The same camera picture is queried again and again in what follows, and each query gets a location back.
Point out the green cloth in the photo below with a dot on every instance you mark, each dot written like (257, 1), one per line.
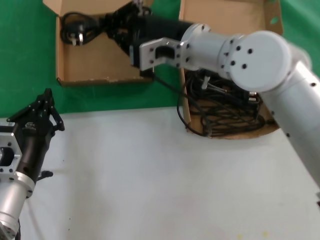
(25, 50)

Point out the shallow brown cardboard box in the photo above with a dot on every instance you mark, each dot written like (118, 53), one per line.
(100, 65)

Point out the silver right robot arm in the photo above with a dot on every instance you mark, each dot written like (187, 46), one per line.
(257, 57)

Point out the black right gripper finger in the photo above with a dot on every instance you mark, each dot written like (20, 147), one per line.
(135, 7)
(122, 45)

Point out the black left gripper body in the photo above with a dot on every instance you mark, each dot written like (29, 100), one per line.
(33, 145)

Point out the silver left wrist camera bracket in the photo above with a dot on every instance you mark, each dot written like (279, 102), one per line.
(10, 140)

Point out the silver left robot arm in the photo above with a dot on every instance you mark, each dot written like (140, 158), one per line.
(12, 197)

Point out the torn brown cardboard box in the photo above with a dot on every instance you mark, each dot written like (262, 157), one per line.
(225, 10)

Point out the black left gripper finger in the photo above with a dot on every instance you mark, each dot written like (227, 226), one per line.
(32, 108)
(53, 112)

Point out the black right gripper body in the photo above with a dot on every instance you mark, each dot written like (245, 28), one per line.
(160, 27)

